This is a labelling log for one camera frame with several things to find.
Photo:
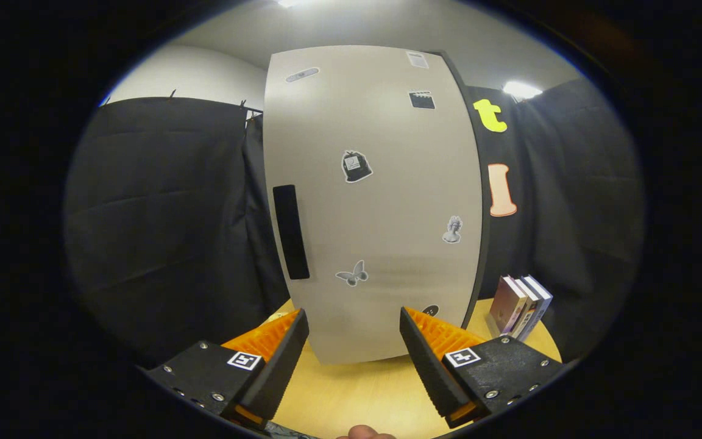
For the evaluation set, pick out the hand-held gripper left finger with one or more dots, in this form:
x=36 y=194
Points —
x=278 y=366

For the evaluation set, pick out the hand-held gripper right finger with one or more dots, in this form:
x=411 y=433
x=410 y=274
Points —
x=430 y=366

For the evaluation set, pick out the beige cabinet door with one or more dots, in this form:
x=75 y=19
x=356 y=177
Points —
x=387 y=213

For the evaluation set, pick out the white cover book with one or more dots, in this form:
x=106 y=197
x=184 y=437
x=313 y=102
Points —
x=529 y=308

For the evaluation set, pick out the black backdrop cloth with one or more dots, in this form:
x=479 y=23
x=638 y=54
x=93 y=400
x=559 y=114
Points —
x=162 y=213

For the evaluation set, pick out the ceiling light panel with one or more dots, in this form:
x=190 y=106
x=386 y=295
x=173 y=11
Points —
x=287 y=2
x=521 y=90

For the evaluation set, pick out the dark grey cabinet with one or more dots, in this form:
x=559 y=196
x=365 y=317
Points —
x=462 y=76

